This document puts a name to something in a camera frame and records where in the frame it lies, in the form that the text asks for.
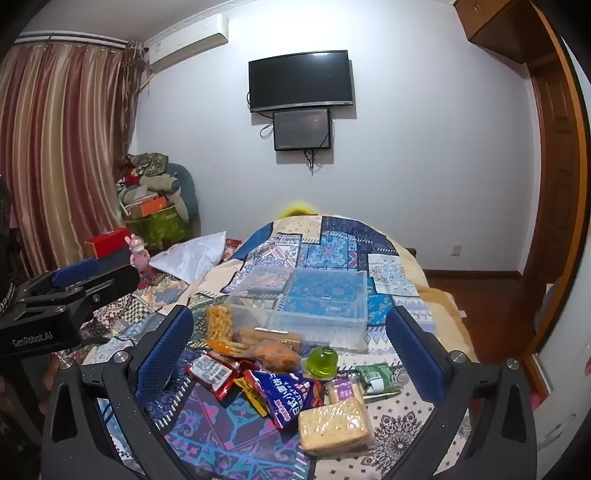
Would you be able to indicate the green jelly cup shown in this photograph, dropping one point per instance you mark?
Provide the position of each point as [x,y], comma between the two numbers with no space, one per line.
[321,362]

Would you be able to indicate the tan bed sheet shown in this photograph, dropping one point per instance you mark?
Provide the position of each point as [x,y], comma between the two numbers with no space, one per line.
[445,309]

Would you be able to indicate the patchwork printed blanket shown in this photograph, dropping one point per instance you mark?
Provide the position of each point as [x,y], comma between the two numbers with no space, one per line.
[337,244]

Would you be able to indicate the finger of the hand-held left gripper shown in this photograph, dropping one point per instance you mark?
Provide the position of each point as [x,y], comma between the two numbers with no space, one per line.
[74,273]
[115,281]

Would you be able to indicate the clear plastic storage container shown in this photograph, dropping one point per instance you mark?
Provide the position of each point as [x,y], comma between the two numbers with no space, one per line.
[318,300]

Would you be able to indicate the purple label cracker packet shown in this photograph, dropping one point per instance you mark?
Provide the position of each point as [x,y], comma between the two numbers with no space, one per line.
[345,392]

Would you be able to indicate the white air conditioner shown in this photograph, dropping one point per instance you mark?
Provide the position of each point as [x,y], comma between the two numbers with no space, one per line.
[184,39]

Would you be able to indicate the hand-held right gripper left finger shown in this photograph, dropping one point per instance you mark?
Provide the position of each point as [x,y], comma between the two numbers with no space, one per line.
[166,355]

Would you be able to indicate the white pillow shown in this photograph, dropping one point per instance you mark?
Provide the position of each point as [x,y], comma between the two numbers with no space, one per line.
[191,256]

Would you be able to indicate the orange fried snack bag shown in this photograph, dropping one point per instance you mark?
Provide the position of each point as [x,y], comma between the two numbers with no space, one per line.
[272,353]

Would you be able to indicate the red box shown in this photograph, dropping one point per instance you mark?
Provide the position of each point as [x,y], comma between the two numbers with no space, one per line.
[107,241]

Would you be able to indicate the wooden overhead cabinet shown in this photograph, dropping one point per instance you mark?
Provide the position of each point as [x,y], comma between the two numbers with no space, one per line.
[498,27]

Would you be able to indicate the pink plush toy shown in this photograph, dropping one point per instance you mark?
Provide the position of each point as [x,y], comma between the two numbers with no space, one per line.
[138,253]

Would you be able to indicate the orange box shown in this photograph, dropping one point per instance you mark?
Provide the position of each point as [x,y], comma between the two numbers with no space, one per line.
[147,206]

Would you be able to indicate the striped red curtain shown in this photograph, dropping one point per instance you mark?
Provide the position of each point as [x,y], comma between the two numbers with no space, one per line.
[60,152]

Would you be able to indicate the grey blue cushion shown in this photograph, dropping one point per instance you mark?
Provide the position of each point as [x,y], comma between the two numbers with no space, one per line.
[188,191]

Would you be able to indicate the wall mounted black television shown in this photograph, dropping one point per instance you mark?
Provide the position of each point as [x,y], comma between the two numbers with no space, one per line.
[300,81]

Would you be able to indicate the green snack packet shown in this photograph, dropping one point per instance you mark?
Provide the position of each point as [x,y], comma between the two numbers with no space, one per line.
[376,376]

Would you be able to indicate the large biscuit pack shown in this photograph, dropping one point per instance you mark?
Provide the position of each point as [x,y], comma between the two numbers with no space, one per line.
[334,427]

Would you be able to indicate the yellow red small snack packet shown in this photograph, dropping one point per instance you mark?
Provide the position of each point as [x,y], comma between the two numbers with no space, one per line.
[249,392]

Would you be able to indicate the small black monitor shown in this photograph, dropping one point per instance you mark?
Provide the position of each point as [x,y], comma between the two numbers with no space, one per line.
[302,130]

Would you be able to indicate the blue snack bag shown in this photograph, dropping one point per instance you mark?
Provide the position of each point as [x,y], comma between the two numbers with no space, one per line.
[288,397]

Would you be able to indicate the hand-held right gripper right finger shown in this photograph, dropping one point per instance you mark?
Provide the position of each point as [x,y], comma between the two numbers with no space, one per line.
[415,355]

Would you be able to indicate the pile of clothes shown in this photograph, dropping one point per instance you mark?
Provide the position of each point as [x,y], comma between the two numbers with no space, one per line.
[145,177]

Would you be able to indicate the wooden door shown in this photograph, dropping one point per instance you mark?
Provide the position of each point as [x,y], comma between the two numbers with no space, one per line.
[549,184]

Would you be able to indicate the yellow round object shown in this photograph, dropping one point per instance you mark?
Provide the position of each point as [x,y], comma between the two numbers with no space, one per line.
[298,210]

